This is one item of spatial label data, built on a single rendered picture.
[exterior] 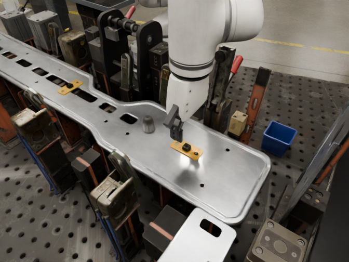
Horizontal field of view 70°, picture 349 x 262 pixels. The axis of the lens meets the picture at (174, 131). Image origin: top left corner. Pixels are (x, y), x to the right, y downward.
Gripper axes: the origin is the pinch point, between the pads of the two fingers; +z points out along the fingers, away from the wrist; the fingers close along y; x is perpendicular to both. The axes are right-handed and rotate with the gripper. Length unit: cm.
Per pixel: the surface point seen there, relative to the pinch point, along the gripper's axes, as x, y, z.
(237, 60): 0.2, -24.4, -5.4
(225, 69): 1.2, -14.5, -7.8
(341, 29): 15, -374, 112
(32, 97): -38.7, 15.1, 0.0
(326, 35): 2, -343, 112
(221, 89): 1.3, -13.7, -2.6
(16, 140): -74, 17, 39
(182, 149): -0.5, 1.0, 8.4
